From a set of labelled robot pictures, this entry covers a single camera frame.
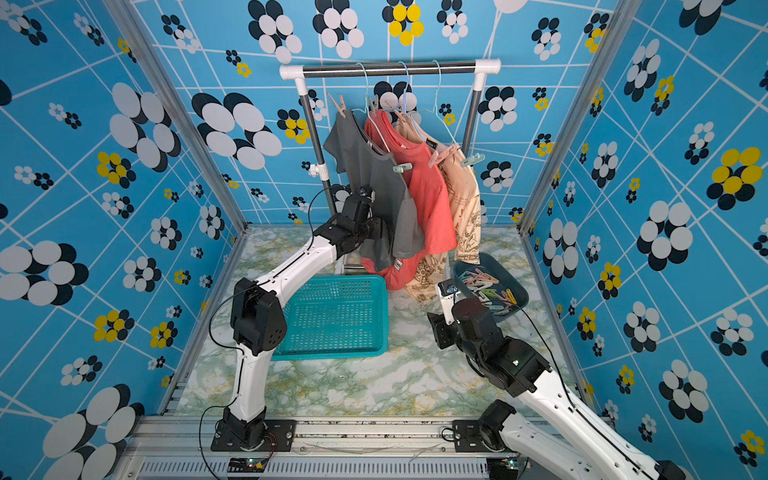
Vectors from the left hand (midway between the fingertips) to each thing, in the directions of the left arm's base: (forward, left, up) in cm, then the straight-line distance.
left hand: (381, 217), depth 92 cm
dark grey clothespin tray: (-6, -39, -18) cm, 43 cm away
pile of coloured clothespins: (-11, -34, -21) cm, 41 cm away
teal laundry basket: (-22, +17, -24) cm, 36 cm away
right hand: (-32, -16, -1) cm, 36 cm away
